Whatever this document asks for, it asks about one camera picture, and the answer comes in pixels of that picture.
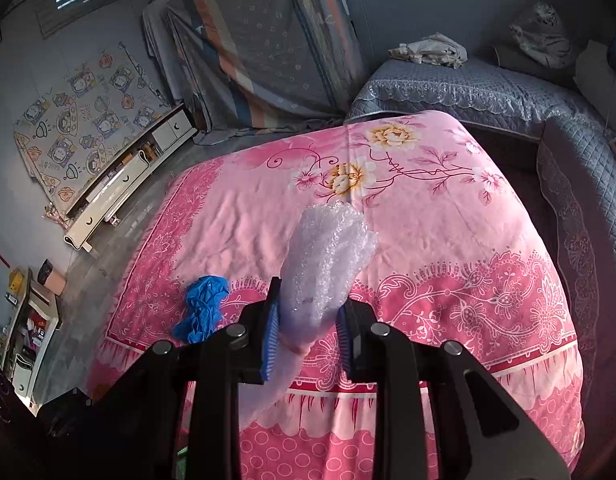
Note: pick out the grey quilted sofa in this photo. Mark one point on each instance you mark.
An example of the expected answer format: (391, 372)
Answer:
(548, 125)

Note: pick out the cartoon printed wall cloth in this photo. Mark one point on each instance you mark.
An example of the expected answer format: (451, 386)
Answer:
(88, 115)

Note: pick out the grey hanging towel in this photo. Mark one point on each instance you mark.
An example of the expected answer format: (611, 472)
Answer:
(155, 45)

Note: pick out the beige cloth pile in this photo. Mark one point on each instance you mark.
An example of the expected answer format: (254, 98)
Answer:
(430, 50)

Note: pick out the white low cabinet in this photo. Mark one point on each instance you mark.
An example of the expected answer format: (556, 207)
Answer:
(133, 170)

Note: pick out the pink floral blanket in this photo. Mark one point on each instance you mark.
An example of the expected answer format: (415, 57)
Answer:
(428, 240)

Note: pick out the brown cardboard box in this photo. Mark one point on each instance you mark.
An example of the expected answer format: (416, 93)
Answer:
(54, 279)

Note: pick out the white cluttered shelf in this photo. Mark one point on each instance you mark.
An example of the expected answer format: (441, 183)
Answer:
(28, 330)

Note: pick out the striped grey curtain cover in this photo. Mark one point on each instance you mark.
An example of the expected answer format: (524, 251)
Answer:
(268, 45)

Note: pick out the white tiger plush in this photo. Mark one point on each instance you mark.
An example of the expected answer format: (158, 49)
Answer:
(543, 32)

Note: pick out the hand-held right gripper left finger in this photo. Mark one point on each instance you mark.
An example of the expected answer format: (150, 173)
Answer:
(270, 340)

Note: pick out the flat grey cushion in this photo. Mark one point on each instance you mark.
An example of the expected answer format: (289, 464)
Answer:
(513, 57)

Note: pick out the person's left forearm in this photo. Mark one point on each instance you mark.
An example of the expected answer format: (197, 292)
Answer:
(10, 425)

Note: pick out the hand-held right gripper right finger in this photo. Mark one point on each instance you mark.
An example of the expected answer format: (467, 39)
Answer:
(345, 337)

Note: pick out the white bubble wrap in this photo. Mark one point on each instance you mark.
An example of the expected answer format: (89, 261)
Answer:
(323, 280)

